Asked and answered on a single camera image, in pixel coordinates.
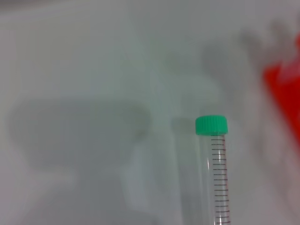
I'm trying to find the clear test tube green cap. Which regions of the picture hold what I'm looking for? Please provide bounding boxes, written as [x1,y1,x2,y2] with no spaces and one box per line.
[195,114,232,225]

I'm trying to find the orange test tube rack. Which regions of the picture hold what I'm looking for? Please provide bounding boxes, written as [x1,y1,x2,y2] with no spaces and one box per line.
[261,32,300,143]

